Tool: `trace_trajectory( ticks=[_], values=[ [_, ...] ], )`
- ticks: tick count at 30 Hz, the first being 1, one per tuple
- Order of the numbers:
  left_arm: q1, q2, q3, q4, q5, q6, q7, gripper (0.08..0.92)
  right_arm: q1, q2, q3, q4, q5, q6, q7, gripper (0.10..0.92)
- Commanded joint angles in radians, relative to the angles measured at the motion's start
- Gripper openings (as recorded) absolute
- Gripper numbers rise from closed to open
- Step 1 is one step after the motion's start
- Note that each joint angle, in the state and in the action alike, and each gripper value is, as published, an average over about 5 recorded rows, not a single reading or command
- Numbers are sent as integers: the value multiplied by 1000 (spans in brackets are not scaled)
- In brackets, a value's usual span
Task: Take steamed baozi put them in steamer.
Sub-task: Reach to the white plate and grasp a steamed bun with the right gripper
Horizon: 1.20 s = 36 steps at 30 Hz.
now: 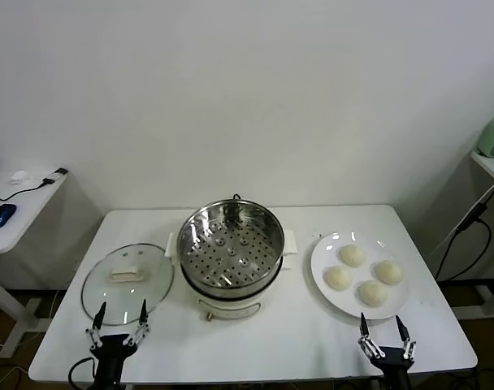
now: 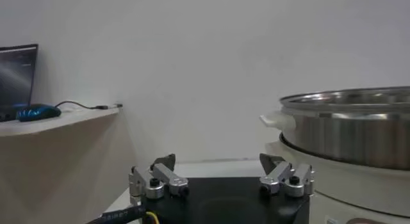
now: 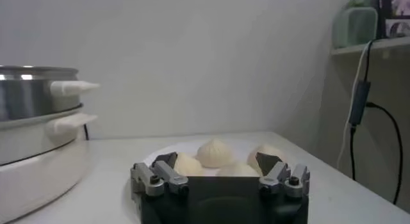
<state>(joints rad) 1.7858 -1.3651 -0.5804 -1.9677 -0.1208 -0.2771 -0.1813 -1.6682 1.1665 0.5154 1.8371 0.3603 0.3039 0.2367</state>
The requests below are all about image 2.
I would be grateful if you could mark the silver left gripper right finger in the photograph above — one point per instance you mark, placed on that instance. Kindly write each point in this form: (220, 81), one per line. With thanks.
(278, 174)

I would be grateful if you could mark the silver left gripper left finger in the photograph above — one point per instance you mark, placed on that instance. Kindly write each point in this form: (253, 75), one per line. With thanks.
(160, 174)

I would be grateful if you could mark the stainless steel steamer basket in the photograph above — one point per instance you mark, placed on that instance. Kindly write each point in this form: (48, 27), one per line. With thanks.
(352, 135)

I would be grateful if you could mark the cream electric cooker base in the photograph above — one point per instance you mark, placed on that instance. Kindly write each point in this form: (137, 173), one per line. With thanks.
(352, 187)

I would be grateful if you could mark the white side table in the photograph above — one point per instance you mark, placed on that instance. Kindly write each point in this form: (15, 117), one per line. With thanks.
(48, 167)

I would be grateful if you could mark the blue computer mouse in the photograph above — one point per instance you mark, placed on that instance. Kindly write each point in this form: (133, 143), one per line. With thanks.
(38, 112)

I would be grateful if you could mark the black laptop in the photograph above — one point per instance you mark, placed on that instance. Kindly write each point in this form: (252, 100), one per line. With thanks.
(16, 75)

